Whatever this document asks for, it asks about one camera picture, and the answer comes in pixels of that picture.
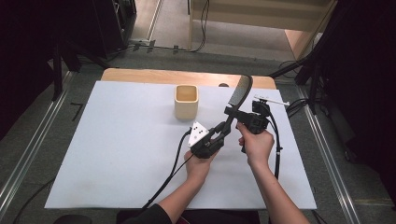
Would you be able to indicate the person's dark clothing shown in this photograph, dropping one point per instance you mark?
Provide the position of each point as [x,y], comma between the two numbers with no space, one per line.
[146,216]

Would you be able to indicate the square wooden cup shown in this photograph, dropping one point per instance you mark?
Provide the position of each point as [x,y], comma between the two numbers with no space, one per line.
[186,109]

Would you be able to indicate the white table cover sheet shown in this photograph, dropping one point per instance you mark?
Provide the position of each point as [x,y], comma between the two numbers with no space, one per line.
[124,140]

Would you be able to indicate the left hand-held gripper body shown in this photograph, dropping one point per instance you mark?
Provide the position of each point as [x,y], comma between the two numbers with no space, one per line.
[202,146]

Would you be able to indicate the metal floor rail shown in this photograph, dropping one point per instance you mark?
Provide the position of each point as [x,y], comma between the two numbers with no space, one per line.
[330,155]
[31,146]

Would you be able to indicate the person's right hand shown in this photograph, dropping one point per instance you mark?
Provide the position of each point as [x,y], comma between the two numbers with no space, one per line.
[258,147]

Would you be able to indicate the beige wooden furniture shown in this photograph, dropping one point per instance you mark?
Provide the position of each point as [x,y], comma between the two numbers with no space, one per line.
[264,15]

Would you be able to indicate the black metal stand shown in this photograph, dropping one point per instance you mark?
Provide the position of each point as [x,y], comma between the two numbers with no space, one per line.
[57,71]
[314,62]

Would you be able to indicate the small dark round knob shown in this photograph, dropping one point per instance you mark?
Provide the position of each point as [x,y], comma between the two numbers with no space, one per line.
[223,84]

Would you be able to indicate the black equipment cabinet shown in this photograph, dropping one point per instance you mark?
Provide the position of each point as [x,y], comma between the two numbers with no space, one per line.
[115,25]

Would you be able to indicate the person's left hand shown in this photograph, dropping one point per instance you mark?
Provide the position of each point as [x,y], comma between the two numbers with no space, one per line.
[199,169]

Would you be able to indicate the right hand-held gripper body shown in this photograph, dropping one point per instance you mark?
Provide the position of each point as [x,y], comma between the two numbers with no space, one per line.
[258,119]

